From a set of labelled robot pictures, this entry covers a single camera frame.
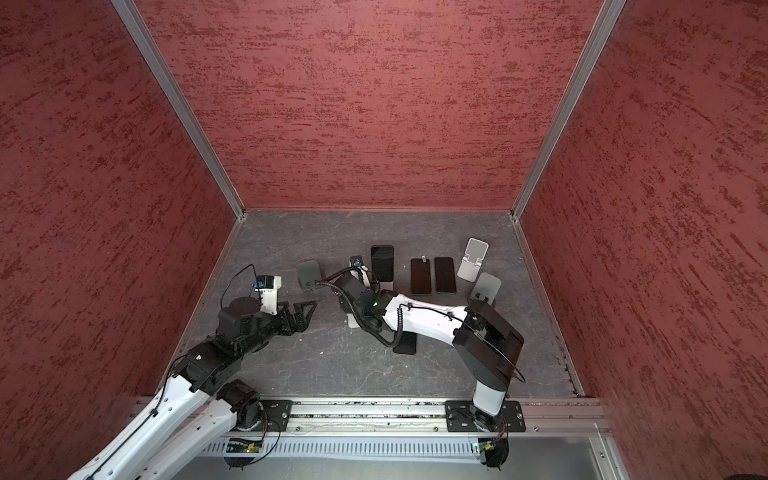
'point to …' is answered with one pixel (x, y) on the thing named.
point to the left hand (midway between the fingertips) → (303, 310)
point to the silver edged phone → (420, 276)
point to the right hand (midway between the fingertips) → (353, 295)
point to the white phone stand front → (352, 322)
